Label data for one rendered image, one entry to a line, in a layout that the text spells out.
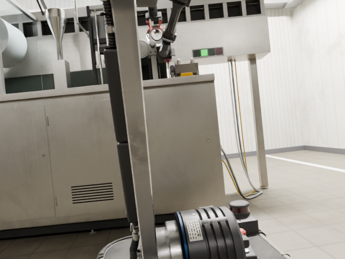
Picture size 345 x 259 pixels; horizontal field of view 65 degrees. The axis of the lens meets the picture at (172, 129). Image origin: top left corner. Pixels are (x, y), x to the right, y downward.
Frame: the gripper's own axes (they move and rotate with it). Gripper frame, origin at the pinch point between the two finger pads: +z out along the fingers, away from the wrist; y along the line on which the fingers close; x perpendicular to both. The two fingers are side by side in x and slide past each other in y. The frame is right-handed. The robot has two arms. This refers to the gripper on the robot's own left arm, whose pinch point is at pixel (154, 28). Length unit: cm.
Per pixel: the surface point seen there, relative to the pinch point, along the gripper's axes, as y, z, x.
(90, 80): -58, 45, 7
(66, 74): -67, 25, -8
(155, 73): -2.6, 20.5, -22.2
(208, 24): 42, 22, 34
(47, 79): -92, 42, 11
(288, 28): 220, 167, 245
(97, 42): -37.5, 0.3, -10.2
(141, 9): -11, 11, 48
